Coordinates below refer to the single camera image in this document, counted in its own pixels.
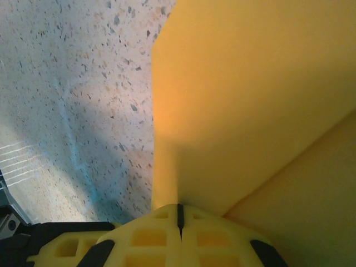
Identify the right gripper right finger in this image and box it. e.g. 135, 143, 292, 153
180, 204, 289, 267

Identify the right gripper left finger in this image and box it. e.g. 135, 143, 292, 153
79, 204, 182, 267

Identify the yellow paper sheet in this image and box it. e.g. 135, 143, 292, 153
151, 0, 356, 267

